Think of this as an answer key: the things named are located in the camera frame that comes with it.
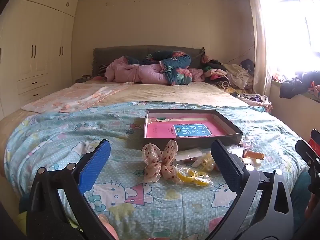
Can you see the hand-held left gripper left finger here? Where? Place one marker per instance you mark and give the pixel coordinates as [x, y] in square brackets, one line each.
[96, 165]

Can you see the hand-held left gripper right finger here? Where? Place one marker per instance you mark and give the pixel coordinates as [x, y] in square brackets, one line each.
[225, 165]

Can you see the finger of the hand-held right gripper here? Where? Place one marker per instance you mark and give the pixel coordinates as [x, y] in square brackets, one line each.
[307, 152]

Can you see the dark shallow cardboard box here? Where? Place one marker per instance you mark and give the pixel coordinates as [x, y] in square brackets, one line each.
[200, 143]

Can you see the yellow hair clip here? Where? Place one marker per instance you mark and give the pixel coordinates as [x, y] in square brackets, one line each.
[190, 175]

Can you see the small clear bag white card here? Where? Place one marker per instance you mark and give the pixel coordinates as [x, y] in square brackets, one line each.
[190, 153]

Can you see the polka dot hair bow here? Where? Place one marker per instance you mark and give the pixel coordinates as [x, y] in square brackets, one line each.
[152, 155]

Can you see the cartoon cat printed blanket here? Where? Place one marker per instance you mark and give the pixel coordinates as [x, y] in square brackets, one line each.
[75, 130]

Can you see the window bench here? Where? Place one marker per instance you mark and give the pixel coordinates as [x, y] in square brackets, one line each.
[287, 107]

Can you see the dark clothes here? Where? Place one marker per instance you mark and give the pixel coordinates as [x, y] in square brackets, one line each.
[292, 85]

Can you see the pink floral towel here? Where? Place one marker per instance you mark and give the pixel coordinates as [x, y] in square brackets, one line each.
[75, 97]

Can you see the pink book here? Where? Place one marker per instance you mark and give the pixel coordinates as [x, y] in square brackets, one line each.
[162, 130]

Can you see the purple crumpled clothes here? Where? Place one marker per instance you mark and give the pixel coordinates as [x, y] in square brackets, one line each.
[252, 98]

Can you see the pile of clothes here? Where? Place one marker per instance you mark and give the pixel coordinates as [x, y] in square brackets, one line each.
[235, 72]

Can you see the pink quilt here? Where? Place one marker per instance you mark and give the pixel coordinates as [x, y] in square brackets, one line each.
[140, 73]

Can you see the dark floral quilt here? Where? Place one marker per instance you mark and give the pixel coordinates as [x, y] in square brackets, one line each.
[175, 62]

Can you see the beige curtain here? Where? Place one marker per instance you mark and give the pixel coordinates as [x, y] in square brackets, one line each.
[258, 42]

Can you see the window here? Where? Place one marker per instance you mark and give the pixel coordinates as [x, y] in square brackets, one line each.
[287, 30]

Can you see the cream wardrobe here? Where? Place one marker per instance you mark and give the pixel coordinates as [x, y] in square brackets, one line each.
[37, 42]

